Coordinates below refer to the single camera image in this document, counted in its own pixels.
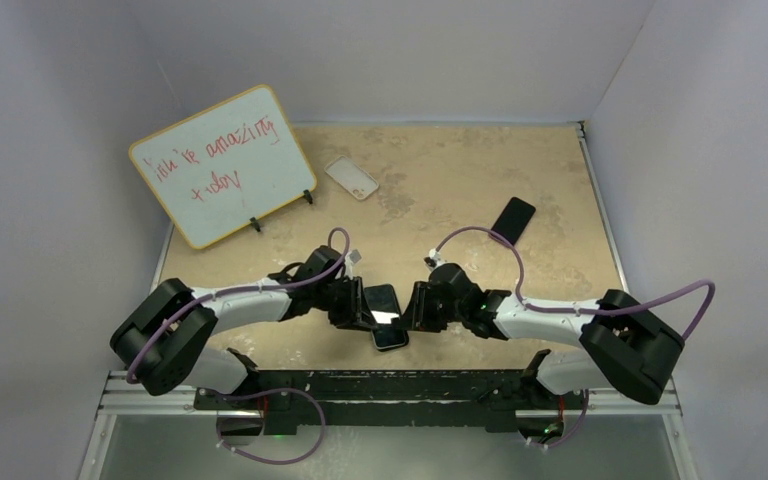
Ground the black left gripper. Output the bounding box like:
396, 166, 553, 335
313, 275, 377, 331

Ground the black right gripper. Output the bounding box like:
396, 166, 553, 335
397, 282, 465, 334

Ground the black smartphone white edge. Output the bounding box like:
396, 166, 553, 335
365, 284, 401, 320

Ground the black phone case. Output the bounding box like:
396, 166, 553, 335
371, 316, 410, 352

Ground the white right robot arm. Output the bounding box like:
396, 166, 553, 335
392, 263, 685, 407

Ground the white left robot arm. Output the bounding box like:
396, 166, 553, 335
109, 245, 376, 409

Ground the clear phone case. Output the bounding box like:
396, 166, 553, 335
325, 156, 379, 201

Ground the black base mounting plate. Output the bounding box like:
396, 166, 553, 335
194, 351, 585, 439

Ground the black smartphone on table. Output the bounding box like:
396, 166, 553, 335
491, 197, 536, 245

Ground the yellow framed whiteboard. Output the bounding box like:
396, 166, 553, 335
128, 85, 318, 250

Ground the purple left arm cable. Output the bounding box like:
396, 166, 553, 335
125, 227, 352, 386

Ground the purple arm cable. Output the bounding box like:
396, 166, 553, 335
426, 226, 717, 341
125, 227, 352, 386

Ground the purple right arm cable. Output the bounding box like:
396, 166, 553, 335
426, 226, 717, 341

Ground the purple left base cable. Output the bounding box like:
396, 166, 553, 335
215, 387, 328, 466

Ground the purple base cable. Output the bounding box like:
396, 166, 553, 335
215, 387, 328, 466
524, 387, 594, 452

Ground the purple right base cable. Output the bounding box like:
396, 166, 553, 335
524, 387, 594, 452

